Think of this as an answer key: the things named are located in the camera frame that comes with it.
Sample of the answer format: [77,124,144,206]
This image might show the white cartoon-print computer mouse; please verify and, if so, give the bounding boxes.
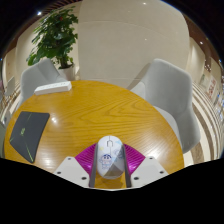
[96,134,125,181]

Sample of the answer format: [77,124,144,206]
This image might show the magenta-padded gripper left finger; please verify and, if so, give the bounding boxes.
[53,142,100,189]

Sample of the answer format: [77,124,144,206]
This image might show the poster display stand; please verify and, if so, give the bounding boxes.
[206,78,218,102]

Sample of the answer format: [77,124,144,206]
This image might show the black mouse pad green lines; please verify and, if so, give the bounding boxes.
[8,110,51,164]

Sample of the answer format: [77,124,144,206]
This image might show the green leafy potted plant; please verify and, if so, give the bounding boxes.
[26,7,80,70]

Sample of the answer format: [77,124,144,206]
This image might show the grey shell chair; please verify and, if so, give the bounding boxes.
[20,58,68,105]
[128,58,202,155]

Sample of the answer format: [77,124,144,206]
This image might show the white power strip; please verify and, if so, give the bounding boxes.
[33,80,73,97]

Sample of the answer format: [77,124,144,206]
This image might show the small pale distant chair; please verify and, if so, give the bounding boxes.
[3,75,17,98]

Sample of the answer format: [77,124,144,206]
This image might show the white plant pot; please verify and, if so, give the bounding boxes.
[58,64,76,82]

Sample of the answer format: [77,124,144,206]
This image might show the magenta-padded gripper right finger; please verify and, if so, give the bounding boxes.
[120,143,169,189]

